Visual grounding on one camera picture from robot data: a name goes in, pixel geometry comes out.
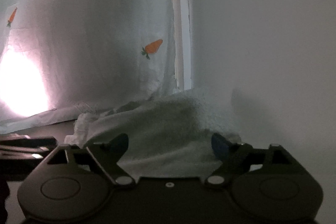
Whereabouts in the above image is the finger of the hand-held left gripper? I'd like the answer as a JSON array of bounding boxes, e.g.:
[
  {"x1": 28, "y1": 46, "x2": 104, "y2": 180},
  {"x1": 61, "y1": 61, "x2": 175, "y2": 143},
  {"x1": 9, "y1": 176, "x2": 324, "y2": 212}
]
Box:
[
  {"x1": 0, "y1": 146, "x2": 45, "y2": 161},
  {"x1": 0, "y1": 135, "x2": 58, "y2": 147}
]

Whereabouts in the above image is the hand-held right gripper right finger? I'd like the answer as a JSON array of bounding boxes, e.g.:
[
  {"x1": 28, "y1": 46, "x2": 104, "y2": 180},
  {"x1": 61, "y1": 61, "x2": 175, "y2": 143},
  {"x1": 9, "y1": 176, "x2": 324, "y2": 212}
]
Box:
[{"x1": 205, "y1": 133, "x2": 307, "y2": 186}]

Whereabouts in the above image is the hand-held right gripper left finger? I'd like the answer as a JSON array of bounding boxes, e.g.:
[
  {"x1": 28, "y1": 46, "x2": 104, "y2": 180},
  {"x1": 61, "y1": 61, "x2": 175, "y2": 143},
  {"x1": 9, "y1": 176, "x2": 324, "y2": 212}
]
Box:
[{"x1": 37, "y1": 133, "x2": 137, "y2": 186}]

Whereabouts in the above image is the light grey garment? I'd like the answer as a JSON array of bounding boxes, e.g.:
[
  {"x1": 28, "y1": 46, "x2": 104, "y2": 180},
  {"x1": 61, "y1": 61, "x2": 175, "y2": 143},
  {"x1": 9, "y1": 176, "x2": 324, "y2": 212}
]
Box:
[{"x1": 79, "y1": 87, "x2": 243, "y2": 178}]

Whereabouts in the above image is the carrot print sheet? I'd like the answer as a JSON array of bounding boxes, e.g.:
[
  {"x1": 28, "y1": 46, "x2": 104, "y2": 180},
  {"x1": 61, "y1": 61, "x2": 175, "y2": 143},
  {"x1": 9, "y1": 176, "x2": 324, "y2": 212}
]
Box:
[{"x1": 0, "y1": 0, "x2": 177, "y2": 134}]

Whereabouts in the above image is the white window frame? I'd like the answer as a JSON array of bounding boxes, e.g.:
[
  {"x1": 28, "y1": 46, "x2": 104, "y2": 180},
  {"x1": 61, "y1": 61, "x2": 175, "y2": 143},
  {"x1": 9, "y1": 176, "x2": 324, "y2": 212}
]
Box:
[{"x1": 169, "y1": 0, "x2": 193, "y2": 90}]

